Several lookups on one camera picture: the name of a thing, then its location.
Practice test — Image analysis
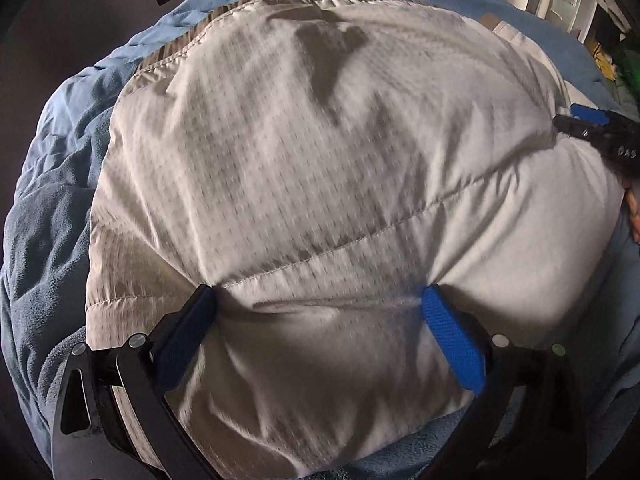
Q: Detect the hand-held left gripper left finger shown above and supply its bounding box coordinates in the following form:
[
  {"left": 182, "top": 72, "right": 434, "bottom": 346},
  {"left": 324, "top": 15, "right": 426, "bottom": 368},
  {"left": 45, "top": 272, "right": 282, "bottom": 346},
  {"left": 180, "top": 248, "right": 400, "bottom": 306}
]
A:
[{"left": 50, "top": 284, "right": 217, "bottom": 480}]

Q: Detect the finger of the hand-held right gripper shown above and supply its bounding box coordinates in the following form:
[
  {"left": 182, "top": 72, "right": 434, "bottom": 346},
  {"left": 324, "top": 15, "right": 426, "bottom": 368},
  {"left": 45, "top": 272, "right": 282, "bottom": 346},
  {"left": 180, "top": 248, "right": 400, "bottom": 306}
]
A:
[
  {"left": 570, "top": 103, "right": 611, "bottom": 127},
  {"left": 552, "top": 114, "right": 605, "bottom": 143}
]

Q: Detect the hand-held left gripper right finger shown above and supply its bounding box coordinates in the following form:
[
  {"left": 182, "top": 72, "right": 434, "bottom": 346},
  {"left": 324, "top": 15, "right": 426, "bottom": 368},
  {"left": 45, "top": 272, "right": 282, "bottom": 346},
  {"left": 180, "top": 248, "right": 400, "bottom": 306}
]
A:
[{"left": 422, "top": 284, "right": 586, "bottom": 480}]

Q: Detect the person's right hand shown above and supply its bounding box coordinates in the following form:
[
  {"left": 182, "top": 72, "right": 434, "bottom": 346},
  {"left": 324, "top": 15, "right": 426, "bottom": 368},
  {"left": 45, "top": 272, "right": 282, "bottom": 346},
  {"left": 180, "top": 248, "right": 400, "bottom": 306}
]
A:
[{"left": 622, "top": 180, "right": 640, "bottom": 245}]

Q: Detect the green yellow clutter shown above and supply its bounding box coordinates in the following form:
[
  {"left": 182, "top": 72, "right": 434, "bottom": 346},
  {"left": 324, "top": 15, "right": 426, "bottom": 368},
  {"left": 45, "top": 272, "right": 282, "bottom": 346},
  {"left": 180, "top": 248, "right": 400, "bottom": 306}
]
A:
[{"left": 590, "top": 34, "right": 640, "bottom": 97}]

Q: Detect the blue fleece blanket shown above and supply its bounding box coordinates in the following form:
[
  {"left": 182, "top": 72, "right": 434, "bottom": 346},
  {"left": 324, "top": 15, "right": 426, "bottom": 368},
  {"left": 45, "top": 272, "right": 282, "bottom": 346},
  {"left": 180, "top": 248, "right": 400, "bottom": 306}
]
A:
[{"left": 0, "top": 0, "right": 640, "bottom": 480}]

